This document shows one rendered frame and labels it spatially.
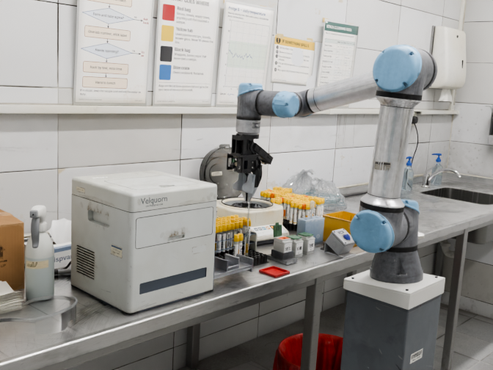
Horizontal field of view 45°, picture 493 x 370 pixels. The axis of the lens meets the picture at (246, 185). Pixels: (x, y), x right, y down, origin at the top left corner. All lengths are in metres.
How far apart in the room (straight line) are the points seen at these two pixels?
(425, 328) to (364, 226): 0.39
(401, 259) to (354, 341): 0.28
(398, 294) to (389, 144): 0.40
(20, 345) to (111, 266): 0.29
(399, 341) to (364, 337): 0.11
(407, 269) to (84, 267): 0.88
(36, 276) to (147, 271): 0.28
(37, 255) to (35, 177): 0.49
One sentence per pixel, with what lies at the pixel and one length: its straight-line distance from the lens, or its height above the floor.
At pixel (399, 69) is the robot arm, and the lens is 1.53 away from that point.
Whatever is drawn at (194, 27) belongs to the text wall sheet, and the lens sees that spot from 2.31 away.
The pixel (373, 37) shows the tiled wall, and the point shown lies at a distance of 3.32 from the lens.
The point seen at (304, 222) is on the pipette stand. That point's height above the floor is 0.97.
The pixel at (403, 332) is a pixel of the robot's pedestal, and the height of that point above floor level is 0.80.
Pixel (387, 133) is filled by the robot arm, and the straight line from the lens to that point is 1.56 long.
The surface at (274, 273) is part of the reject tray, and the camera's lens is 1.83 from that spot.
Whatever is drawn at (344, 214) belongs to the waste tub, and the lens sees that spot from 2.33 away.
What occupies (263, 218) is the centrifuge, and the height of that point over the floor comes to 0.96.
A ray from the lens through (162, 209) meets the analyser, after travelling 1.47.
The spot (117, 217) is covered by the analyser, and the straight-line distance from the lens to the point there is 1.46.
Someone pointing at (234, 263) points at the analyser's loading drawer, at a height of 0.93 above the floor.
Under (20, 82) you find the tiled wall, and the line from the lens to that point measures 1.95.
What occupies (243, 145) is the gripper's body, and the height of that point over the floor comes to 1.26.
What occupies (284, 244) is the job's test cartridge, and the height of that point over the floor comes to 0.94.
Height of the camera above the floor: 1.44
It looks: 10 degrees down
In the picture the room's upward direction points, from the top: 3 degrees clockwise
